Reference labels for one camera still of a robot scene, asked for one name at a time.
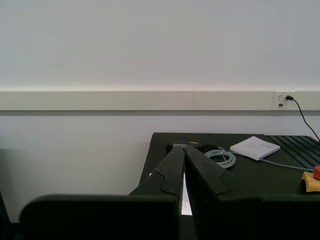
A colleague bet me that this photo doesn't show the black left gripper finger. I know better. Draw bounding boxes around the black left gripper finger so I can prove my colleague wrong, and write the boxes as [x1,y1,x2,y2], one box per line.
[184,145,261,240]
[128,146,185,196]

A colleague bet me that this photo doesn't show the white printed paper sheet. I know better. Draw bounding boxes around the white printed paper sheet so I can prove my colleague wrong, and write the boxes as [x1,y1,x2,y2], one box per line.
[149,171,194,216]

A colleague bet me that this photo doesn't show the black grey handheld enabling device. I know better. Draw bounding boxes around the black grey handheld enabling device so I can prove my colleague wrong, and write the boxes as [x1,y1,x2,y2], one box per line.
[166,140,218,152]

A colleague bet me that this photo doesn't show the white booklet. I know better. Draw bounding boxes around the white booklet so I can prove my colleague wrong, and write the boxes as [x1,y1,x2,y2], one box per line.
[229,136,281,161]

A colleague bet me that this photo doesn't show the black aluminium extrusion rails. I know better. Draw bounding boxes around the black aluminium extrusion rails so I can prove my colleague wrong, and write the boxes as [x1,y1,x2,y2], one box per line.
[264,134,320,168]

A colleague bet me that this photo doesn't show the yellow red emergency stop button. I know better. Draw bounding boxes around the yellow red emergency stop button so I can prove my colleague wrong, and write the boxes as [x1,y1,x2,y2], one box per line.
[301,164,320,193]

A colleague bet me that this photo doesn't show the grey coiled cable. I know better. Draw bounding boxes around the grey coiled cable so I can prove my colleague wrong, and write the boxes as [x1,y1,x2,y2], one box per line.
[204,146,315,172]

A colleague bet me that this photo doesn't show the beige wall cable raceway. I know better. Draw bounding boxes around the beige wall cable raceway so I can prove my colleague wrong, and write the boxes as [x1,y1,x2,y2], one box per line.
[0,90,320,111]

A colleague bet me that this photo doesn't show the white wall outlet plate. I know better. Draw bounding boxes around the white wall outlet plate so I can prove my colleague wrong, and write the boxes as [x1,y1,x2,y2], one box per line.
[273,91,296,111]

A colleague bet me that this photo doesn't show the black power cable with plug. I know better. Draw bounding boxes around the black power cable with plug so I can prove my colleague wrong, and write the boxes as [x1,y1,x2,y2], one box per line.
[286,94,320,143]

